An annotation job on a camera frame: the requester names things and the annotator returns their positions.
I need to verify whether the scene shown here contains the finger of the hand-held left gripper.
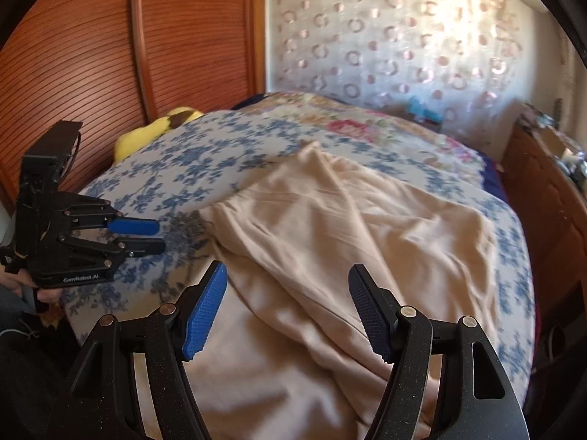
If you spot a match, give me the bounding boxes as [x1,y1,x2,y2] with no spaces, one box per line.
[64,202,160,236]
[57,234,167,269]

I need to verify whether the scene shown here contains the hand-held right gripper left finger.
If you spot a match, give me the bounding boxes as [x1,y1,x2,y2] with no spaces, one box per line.
[69,260,229,440]

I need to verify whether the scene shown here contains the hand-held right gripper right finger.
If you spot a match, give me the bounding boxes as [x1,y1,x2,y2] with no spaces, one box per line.
[349,263,526,440]

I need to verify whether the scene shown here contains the beige printed t-shirt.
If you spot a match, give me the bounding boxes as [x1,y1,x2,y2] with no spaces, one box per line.
[138,141,499,440]

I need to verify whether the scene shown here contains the person's left hand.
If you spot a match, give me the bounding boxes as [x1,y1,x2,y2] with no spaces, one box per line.
[0,269,63,315]

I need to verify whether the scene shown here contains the yellow brown pillow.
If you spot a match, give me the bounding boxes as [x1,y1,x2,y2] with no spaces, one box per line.
[114,106,205,164]

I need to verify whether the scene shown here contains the blue floral bed sheet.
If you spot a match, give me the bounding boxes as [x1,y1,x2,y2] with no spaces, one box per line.
[62,109,537,391]

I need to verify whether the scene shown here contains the person's dark clothing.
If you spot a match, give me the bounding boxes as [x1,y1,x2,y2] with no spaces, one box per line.
[0,284,95,440]

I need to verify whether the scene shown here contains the wooden slatted wardrobe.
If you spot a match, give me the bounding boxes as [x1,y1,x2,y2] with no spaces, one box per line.
[0,0,267,217]

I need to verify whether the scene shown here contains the pink floral blanket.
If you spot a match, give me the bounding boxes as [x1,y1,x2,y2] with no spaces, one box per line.
[257,92,487,180]

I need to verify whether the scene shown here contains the wooden cabinet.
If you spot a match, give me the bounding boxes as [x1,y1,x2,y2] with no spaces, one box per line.
[500,124,587,313]

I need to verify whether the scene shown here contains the teal box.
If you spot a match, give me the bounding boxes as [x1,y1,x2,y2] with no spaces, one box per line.
[408,96,444,121]

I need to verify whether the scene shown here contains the cardboard box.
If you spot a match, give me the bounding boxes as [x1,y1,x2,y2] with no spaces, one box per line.
[541,126,572,157]

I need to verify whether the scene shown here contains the sheer curtain with circles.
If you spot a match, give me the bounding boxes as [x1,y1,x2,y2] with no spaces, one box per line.
[266,0,543,122]

